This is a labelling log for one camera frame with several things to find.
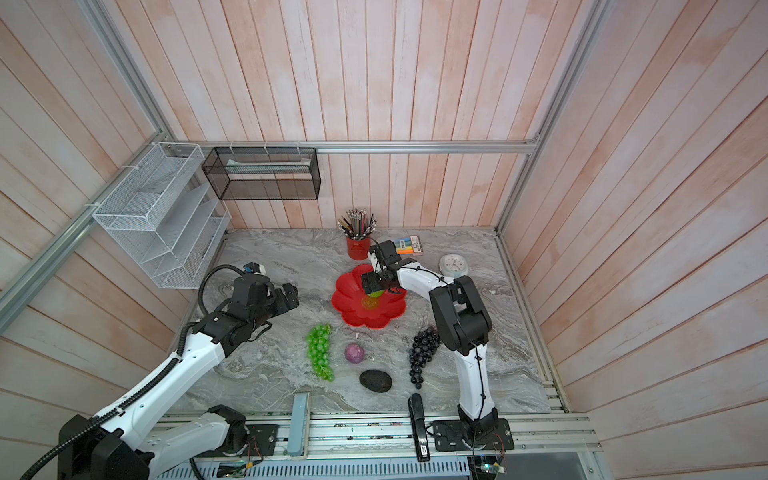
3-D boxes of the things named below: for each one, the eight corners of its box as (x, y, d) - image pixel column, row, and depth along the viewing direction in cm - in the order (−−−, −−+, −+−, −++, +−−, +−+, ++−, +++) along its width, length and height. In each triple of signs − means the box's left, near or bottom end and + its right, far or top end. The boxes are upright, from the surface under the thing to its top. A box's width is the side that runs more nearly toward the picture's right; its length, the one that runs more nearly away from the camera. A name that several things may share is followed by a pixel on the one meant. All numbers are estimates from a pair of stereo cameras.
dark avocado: (359, 393, 83) (359, 388, 79) (360, 376, 86) (359, 370, 82) (390, 393, 83) (391, 388, 79) (390, 376, 86) (391, 370, 82)
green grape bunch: (310, 383, 84) (307, 378, 80) (310, 333, 94) (307, 326, 90) (334, 380, 85) (332, 374, 81) (331, 330, 95) (329, 323, 91)
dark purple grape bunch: (396, 376, 86) (397, 369, 81) (419, 329, 95) (422, 321, 90) (420, 389, 83) (422, 383, 79) (441, 340, 93) (445, 332, 88)
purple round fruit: (344, 356, 90) (342, 349, 85) (354, 346, 91) (353, 339, 87) (355, 368, 87) (354, 361, 83) (365, 357, 89) (365, 351, 85)
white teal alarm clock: (440, 278, 108) (441, 273, 105) (437, 259, 113) (438, 254, 111) (468, 278, 108) (470, 273, 105) (463, 259, 113) (465, 254, 111)
